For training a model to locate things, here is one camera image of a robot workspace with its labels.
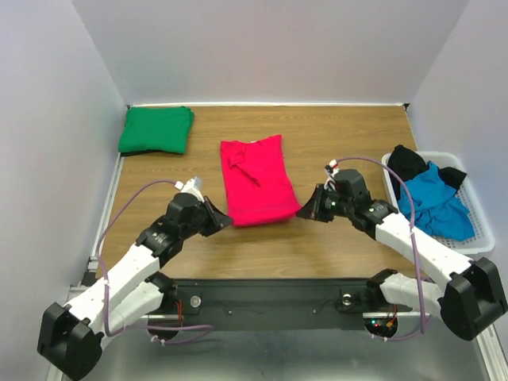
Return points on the pink red t shirt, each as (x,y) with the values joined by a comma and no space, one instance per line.
(257,188)

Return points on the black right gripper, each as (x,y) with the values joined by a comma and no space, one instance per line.
(317,204)

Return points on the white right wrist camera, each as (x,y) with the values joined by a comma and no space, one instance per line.
(331,169)

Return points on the blue t shirt in basket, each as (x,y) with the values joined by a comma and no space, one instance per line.
(437,210)

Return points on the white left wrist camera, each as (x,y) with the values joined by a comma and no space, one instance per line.
(192,186)

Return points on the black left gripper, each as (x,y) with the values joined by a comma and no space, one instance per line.
(217,219)

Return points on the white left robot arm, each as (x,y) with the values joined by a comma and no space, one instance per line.
(73,336)

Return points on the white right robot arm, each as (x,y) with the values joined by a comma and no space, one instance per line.
(467,295)

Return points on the aluminium frame rail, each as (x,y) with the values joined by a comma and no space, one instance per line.
(493,356)
(92,263)

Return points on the aluminium frame rail right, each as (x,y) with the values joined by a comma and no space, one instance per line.
(493,356)

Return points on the aluminium frame rail left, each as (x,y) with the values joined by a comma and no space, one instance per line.
(92,263)

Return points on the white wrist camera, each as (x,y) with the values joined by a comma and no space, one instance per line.
(331,169)
(192,186)

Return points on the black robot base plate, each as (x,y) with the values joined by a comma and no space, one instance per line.
(269,304)

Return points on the black t shirt in basket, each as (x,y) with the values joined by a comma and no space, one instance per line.
(407,164)

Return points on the folded green t shirt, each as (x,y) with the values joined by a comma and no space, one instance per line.
(156,130)

